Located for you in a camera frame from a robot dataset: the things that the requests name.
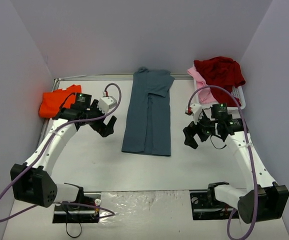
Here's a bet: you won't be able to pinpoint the blue-grey t shirt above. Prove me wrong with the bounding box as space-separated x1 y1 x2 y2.
121 67 174 157

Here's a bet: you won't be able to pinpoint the orange t shirt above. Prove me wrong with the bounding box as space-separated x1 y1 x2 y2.
38 84 82 119

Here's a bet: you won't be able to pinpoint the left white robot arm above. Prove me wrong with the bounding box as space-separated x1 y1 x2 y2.
10 93 117 209

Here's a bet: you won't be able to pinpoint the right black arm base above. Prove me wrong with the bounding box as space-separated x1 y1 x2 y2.
189 190 233 221

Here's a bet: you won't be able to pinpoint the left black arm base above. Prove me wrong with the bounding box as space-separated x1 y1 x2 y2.
52 192 101 224

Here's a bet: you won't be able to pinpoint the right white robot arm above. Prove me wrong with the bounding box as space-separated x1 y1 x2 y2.
183 103 289 224

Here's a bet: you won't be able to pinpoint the pink t shirt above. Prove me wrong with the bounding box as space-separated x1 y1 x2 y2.
187 65 216 104

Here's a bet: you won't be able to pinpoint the white plastic laundry basket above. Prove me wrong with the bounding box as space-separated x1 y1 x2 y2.
196 81 247 111

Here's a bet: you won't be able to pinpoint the dark red t shirt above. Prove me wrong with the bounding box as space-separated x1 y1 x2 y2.
194 56 246 107

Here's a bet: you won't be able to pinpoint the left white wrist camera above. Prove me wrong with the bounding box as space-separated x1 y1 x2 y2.
97 96 117 114

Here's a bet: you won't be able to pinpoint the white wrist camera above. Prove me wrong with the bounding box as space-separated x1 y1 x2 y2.
97 96 117 114
185 103 203 124

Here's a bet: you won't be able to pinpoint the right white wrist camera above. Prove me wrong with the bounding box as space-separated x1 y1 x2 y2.
185 103 203 124

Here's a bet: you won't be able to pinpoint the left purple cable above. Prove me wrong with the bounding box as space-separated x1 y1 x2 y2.
0 83 123 223

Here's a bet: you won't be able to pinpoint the purple cable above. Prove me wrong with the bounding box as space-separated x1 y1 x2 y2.
0 83 123 223
186 85 258 240

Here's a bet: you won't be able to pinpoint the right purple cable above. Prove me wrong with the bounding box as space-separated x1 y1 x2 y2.
186 85 258 240

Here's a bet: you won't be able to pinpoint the black loop cable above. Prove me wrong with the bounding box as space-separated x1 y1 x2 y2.
64 214 83 238

